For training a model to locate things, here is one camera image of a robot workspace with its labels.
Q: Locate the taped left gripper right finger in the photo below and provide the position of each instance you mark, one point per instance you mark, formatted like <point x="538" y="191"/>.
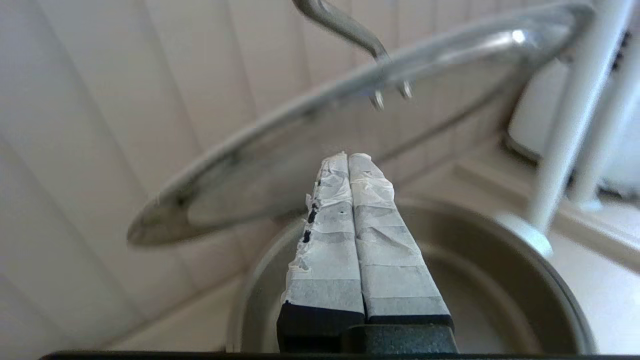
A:
<point x="390" y="260"/>

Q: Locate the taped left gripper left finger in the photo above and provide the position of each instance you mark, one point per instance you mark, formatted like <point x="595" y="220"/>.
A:
<point x="325" y="260"/>

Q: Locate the glass lid with white rim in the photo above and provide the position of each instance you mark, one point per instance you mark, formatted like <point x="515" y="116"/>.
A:
<point x="280" y="165"/>

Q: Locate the white pot with steel insert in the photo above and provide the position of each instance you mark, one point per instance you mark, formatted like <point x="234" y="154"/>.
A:
<point x="500" y="300"/>

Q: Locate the white toaster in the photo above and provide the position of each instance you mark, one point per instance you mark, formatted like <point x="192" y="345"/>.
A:
<point x="530" y="125"/>

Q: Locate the white support pole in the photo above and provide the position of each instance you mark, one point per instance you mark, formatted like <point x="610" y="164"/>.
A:
<point x="570" y="125"/>
<point x="607" y="150"/>

